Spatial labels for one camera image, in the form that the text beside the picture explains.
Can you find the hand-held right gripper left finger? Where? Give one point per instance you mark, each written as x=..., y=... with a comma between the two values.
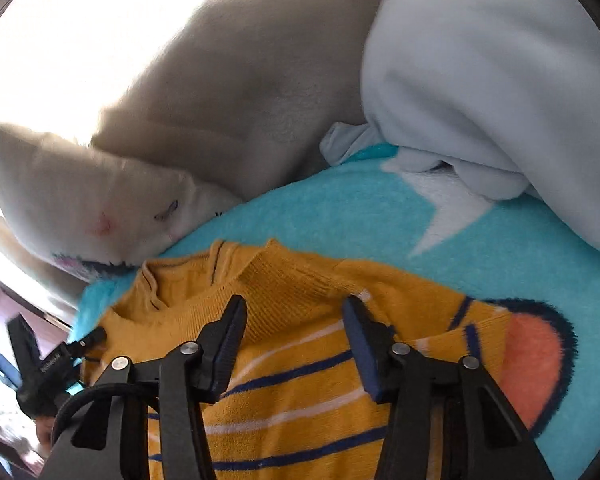
x=225, y=355

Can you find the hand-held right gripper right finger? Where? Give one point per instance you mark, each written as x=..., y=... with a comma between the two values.
x=364, y=357

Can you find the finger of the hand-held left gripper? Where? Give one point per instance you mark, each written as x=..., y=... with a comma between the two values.
x=92, y=336

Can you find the yellow striped sweater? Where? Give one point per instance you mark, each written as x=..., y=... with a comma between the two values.
x=290, y=290

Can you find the teal printed fleece blanket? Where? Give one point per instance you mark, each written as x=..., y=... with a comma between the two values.
x=330, y=210

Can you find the white floral print pillow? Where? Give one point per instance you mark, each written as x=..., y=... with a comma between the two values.
x=55, y=185

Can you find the light blue fleece cloth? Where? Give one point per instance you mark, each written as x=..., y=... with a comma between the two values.
x=480, y=60

